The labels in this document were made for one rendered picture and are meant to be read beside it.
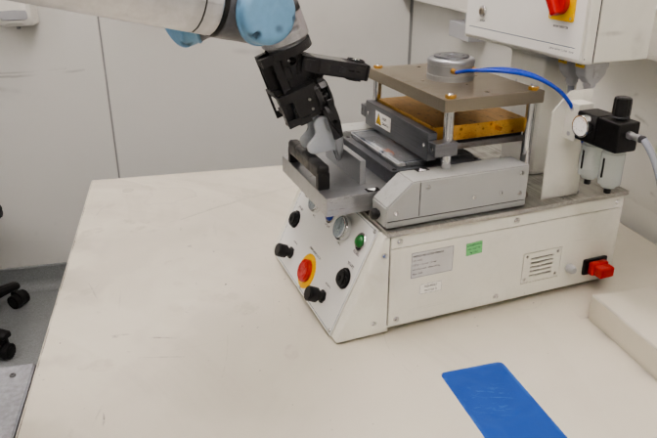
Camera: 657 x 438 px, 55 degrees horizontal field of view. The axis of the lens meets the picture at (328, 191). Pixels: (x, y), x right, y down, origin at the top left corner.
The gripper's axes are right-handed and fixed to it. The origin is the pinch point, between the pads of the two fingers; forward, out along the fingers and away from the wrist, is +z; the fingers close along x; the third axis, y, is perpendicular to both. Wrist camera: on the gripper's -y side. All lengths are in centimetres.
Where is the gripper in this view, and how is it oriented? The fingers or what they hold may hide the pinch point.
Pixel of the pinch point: (340, 151)
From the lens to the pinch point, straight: 104.6
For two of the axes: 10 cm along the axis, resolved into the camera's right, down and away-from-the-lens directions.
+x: 3.6, 3.5, -8.6
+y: -8.8, 4.4, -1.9
